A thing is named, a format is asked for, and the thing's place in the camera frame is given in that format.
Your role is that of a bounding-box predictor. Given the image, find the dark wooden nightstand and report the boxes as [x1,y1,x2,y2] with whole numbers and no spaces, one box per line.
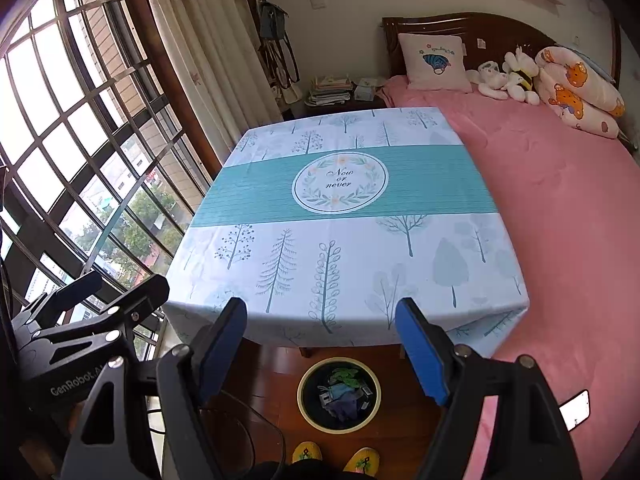
[303,96,386,118]

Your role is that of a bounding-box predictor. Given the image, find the bee plush toy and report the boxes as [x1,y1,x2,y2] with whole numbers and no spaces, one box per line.
[502,47,540,106]

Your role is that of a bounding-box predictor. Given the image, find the yellow embroidered slipper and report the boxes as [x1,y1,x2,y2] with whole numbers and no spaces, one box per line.
[292,441,322,464]
[343,446,381,477]

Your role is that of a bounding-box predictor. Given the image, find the tissue box on nightstand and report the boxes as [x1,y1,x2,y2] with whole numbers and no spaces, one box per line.
[354,77,386,102]

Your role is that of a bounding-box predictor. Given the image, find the pink bed blanket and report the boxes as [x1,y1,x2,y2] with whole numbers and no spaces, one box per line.
[382,76,639,479]

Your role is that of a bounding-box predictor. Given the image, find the hanging handbags on rack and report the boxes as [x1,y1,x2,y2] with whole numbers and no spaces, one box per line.
[245,0,303,110]

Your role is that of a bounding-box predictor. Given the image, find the tree pattern tablecloth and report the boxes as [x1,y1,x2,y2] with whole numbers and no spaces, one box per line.
[164,107,529,356]

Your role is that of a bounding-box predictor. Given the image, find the round yellow rimmed trash bin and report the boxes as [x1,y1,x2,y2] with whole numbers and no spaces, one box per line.
[296,356,382,436]

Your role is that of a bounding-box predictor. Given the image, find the cream window curtain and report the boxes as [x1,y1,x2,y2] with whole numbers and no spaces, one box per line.
[149,0,281,162]

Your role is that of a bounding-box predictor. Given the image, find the dark wooden headboard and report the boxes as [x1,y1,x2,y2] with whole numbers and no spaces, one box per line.
[381,12,555,76]

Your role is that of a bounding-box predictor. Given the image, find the left yellow embroidered slipper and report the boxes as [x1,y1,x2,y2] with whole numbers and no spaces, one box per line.
[292,441,322,464]

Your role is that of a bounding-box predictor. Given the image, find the right yellow embroidered slipper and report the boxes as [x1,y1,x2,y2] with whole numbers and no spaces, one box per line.
[343,446,381,477]

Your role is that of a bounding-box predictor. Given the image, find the stack of books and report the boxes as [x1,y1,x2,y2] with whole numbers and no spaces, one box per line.
[305,76,354,107]

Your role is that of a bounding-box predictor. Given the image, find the pink square cushion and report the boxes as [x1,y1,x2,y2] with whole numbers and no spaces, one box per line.
[398,34,472,93]

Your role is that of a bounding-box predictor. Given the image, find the white plush rabbit toy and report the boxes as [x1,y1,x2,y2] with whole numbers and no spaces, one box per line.
[465,61,512,100]

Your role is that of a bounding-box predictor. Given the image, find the white smartphone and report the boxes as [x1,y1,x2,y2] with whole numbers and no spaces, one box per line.
[559,389,590,431]

